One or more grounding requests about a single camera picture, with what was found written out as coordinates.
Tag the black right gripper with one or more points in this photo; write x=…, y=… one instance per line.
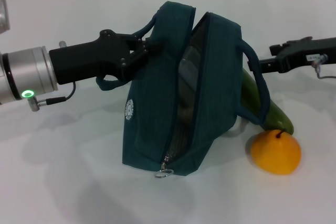
x=302, y=53

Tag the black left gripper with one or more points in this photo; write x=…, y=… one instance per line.
x=84, y=61

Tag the green cucumber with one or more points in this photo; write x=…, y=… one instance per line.
x=278, y=119

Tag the teal fabric lunch bag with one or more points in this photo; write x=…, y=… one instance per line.
x=218, y=90

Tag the orange yellow pear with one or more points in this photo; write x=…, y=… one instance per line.
x=275, y=153

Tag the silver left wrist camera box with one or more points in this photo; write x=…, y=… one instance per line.
x=4, y=11

